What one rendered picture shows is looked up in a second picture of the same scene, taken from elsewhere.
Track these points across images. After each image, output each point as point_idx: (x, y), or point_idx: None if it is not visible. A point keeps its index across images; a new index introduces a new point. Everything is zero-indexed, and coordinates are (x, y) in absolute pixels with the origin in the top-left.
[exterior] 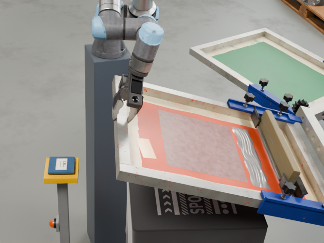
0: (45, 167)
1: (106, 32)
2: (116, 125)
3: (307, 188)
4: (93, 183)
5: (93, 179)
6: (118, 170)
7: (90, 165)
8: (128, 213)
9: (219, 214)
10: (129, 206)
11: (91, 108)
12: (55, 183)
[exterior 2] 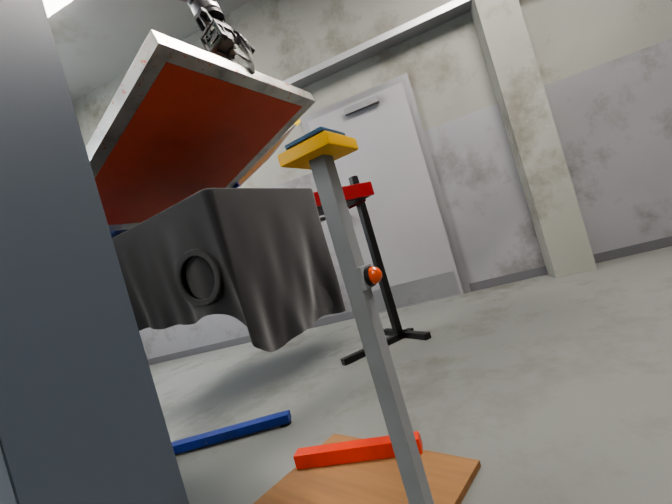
0: (340, 134)
1: None
2: (262, 74)
3: None
4: (168, 463)
5: (162, 443)
6: (310, 93)
7: (111, 448)
8: (286, 224)
9: None
10: (289, 192)
11: (50, 162)
12: (343, 156)
